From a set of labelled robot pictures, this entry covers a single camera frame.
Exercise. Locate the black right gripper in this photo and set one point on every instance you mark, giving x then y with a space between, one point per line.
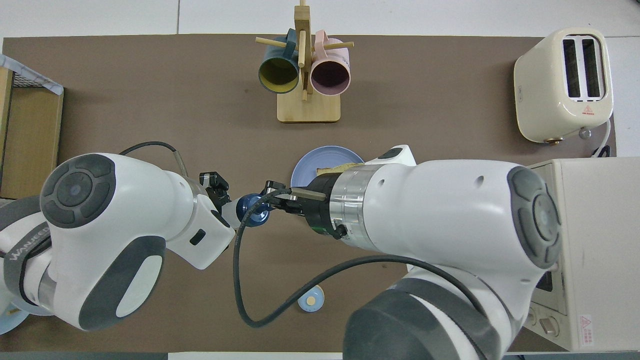
319 215

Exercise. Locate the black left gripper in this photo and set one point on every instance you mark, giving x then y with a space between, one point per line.
218 200

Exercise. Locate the white bottle with blue cap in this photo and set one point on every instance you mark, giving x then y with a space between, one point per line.
250 210

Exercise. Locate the bread slice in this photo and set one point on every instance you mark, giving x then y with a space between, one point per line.
340 167

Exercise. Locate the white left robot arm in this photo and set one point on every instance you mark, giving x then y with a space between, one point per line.
125 215

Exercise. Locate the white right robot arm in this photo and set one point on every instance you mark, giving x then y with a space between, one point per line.
450 210

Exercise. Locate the blue round plate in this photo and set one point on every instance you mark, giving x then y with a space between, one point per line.
305 170

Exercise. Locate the pale grey-blue plate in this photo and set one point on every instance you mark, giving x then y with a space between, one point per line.
10 325

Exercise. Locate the wooden mug tree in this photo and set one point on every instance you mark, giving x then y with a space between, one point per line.
310 107

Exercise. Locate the brown table mat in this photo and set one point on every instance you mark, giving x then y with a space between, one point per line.
150 100

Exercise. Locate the blue call bell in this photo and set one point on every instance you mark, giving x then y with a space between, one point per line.
314 303

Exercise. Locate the dark teal mug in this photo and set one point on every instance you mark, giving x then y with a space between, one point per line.
277 75

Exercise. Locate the pink mug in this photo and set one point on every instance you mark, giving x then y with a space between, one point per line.
330 75

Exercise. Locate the white blue checked cloth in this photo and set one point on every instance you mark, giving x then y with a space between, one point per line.
45 85

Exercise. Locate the cream two-slot toaster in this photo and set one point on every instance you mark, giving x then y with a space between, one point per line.
545 90

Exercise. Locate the white toaster oven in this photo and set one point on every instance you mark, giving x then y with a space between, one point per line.
600 225

